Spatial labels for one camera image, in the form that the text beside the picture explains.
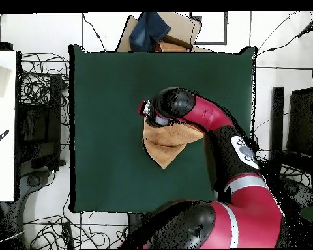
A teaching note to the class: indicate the brown cardboard box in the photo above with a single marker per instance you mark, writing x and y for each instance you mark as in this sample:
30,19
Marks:
180,26

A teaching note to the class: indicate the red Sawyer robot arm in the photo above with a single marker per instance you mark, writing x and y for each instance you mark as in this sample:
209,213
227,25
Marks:
211,114

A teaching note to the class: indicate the blue denim jeans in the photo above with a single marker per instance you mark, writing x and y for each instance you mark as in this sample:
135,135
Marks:
148,31

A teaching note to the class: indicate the tan terry towel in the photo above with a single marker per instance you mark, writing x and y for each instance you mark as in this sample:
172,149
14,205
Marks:
167,143

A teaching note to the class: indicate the white side table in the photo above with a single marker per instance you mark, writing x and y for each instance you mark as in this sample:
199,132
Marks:
2,169

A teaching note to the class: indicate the black power strip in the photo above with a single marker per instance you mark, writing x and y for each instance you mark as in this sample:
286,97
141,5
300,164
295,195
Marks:
68,234

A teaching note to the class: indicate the black metal frame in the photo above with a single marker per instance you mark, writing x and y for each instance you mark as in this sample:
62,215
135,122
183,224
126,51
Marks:
277,117
54,104

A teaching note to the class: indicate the grey square frame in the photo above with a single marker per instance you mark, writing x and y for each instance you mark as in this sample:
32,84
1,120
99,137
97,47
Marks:
225,28

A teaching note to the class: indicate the black striped stick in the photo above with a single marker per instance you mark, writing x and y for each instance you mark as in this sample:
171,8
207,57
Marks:
0,138

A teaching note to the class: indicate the dark green table cloth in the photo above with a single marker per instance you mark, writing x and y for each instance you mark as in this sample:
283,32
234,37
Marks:
114,78

